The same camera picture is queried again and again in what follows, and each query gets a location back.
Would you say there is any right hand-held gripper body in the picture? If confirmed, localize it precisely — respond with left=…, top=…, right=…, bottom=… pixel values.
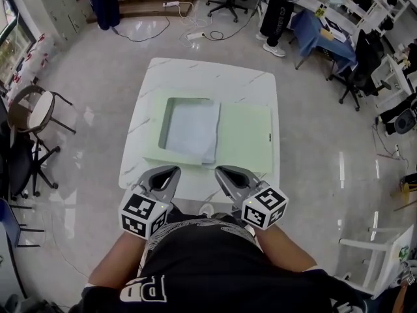
left=214, top=164, right=290, bottom=231

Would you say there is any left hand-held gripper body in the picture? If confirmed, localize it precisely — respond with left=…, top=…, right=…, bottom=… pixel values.
left=119, top=165, right=182, bottom=241

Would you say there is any pale blue sheet of paper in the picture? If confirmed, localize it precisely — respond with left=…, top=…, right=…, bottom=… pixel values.
left=160, top=100, right=222, bottom=165

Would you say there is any person's left forearm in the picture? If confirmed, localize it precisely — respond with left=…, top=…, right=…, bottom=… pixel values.
left=87, top=230, right=148, bottom=288

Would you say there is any person's right forearm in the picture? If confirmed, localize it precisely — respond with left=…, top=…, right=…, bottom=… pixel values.
left=253, top=222, right=319, bottom=273

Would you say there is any light green open file box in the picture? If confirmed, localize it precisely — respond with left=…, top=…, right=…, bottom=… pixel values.
left=141, top=89, right=274, bottom=176

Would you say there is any person's black printed shirt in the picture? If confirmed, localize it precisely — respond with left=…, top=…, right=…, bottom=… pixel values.
left=70, top=207, right=367, bottom=313

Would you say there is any white side table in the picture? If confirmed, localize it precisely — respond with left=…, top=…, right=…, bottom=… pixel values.
left=330, top=222, right=415, bottom=300

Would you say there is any blue panel stand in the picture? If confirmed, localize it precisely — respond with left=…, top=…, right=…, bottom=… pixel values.
left=0, top=196, right=46, bottom=249

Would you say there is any wooden armchair with cream seat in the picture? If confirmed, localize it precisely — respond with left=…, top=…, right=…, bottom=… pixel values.
left=7, top=84, right=78, bottom=136

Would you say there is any blue cloth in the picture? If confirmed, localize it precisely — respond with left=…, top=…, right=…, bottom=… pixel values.
left=290, top=9, right=358, bottom=75

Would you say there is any group of clear water bottles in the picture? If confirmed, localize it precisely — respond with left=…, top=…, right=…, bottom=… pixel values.
left=8, top=33, right=55, bottom=93

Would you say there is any wooden step platform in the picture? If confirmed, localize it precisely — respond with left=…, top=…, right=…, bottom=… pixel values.
left=85, top=0, right=199, bottom=24

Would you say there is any black cable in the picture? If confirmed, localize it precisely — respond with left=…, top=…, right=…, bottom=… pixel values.
left=110, top=14, right=172, bottom=43

